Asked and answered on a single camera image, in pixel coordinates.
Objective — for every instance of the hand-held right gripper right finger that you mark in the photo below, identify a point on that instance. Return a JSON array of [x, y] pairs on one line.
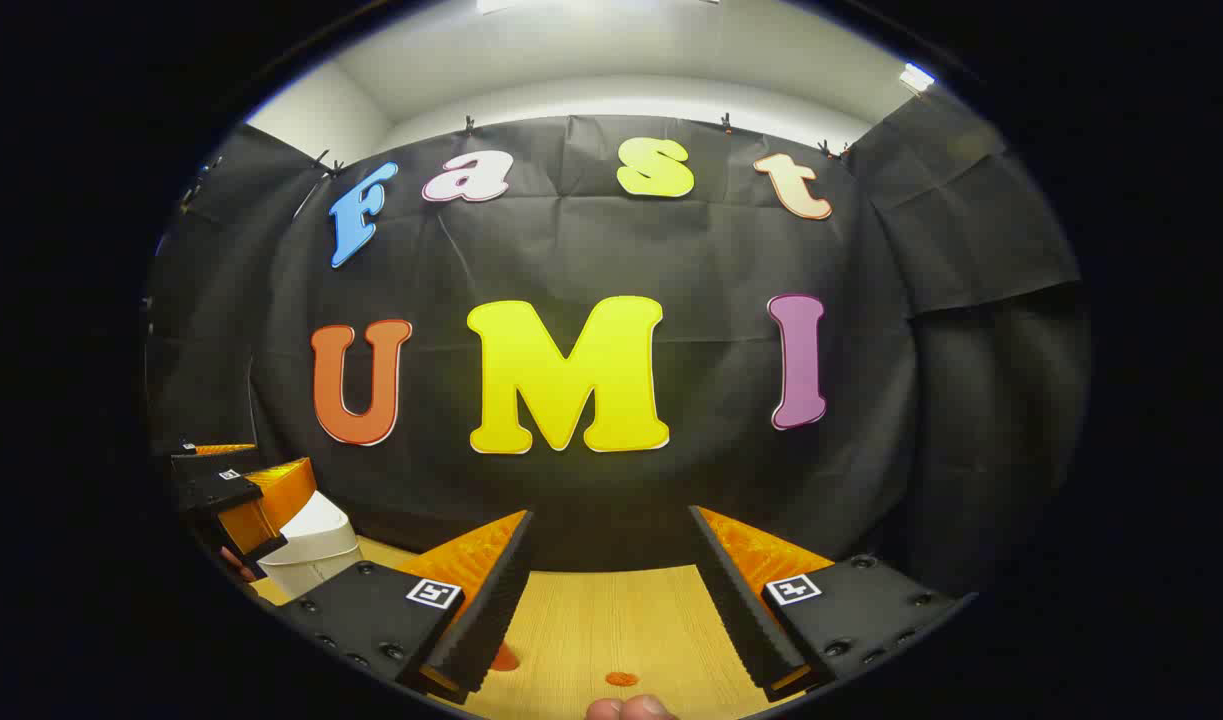
[[741, 620]]

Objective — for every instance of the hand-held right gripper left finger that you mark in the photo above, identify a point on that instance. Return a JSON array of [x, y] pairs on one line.
[[496, 620]]

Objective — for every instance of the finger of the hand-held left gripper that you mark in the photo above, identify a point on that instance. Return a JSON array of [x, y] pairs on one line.
[[201, 460], [216, 492]]

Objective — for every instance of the white desktop garbage bin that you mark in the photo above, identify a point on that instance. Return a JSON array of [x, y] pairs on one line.
[[311, 540]]

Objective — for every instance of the orange paper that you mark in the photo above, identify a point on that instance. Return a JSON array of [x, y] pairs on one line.
[[621, 678]]

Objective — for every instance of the wooden desktop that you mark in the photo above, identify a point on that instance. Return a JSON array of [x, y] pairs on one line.
[[611, 620]]

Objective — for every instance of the black backdrop cloth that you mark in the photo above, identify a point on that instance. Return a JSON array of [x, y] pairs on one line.
[[671, 250]]

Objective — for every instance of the ceiling light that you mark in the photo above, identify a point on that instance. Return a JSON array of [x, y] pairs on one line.
[[916, 77]]

